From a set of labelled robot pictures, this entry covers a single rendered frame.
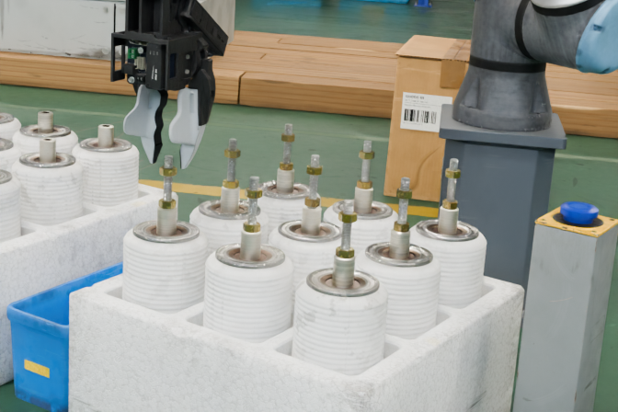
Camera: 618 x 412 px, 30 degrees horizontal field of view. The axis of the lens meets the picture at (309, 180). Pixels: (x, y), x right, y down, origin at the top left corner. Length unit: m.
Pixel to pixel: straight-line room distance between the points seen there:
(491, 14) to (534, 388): 0.63
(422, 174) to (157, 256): 1.19
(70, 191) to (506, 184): 0.64
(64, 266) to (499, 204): 0.65
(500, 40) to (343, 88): 1.47
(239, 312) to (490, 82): 0.66
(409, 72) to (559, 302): 1.17
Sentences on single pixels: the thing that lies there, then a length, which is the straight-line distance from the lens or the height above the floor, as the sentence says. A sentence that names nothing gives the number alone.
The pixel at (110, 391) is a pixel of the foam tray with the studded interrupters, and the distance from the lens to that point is 1.34.
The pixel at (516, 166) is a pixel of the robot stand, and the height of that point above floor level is 0.25.
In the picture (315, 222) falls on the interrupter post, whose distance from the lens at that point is 1.33.
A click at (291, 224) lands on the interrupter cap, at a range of 1.35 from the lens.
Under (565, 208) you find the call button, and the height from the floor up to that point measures 0.33.
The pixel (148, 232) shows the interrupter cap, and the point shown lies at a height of 0.25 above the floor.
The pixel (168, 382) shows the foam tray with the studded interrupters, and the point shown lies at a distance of 1.27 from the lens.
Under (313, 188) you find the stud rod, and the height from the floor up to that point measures 0.30.
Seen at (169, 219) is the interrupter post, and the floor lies 0.27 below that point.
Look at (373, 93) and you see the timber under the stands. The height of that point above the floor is 0.07.
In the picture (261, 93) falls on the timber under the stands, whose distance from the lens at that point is 3.19.
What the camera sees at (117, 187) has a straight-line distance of 1.66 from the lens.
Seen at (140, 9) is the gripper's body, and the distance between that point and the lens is 1.21.
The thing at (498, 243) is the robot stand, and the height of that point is 0.13.
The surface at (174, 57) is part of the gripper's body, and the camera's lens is 1.21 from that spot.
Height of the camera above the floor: 0.67
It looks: 16 degrees down
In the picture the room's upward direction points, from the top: 4 degrees clockwise
